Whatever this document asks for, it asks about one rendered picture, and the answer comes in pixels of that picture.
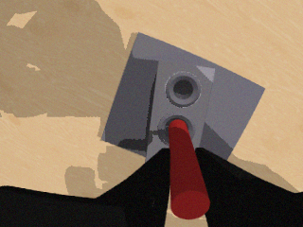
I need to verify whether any red peg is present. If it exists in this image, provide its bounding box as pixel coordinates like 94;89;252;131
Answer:
168;120;211;220

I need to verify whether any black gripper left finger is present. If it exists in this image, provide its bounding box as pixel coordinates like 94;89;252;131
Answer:
0;148;170;227

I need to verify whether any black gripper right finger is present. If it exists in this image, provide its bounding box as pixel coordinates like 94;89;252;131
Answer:
194;148;303;227

